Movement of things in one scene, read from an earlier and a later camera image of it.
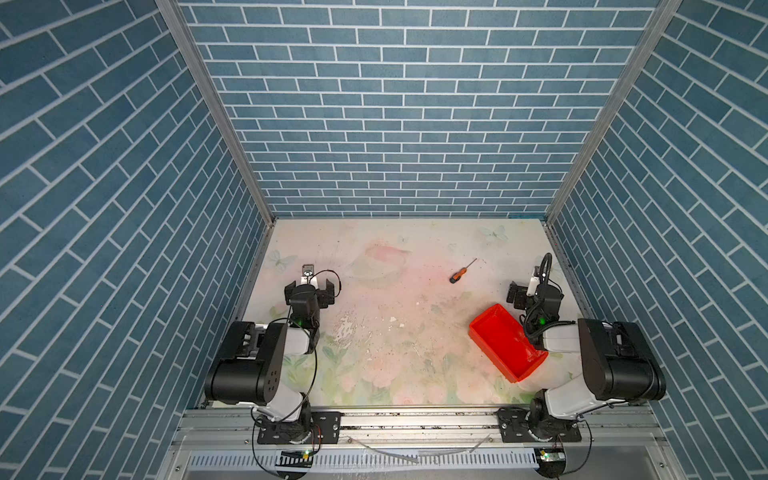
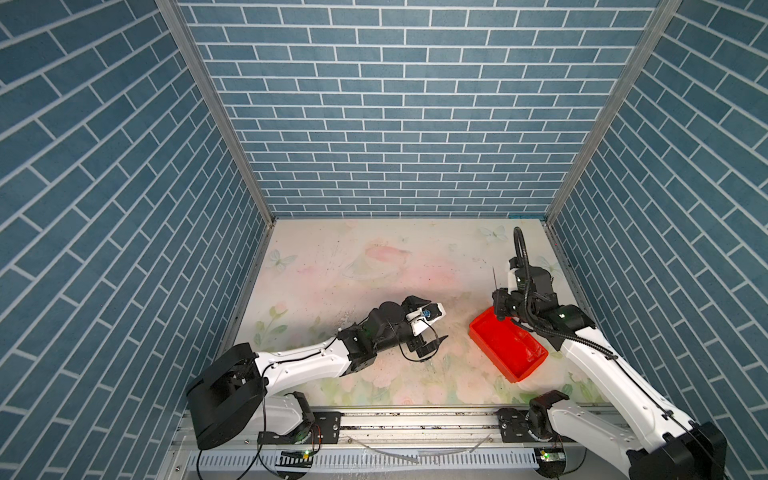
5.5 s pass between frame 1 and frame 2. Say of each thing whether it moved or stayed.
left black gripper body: moved
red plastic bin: stayed
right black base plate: stayed
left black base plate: stayed
